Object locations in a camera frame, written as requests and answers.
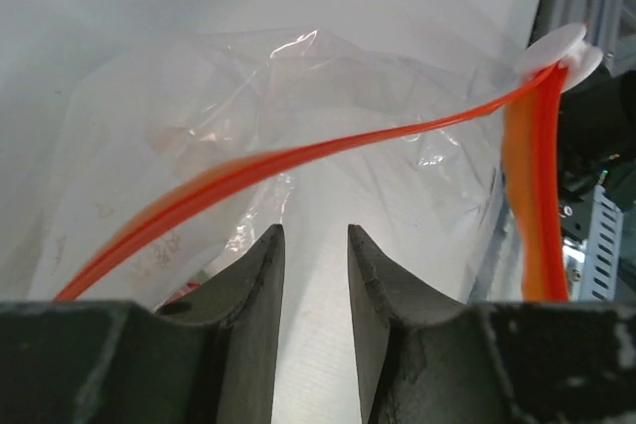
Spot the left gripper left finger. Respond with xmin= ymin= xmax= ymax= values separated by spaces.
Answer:
xmin=1 ymin=224 xmax=285 ymax=423

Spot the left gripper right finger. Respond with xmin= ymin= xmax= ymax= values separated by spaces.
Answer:
xmin=348 ymin=225 xmax=635 ymax=423

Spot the clear zip top bag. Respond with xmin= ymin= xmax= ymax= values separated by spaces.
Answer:
xmin=0 ymin=21 xmax=605 ymax=424

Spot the grey slotted cable duct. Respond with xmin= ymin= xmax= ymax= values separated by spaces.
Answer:
xmin=560 ymin=185 xmax=623 ymax=302

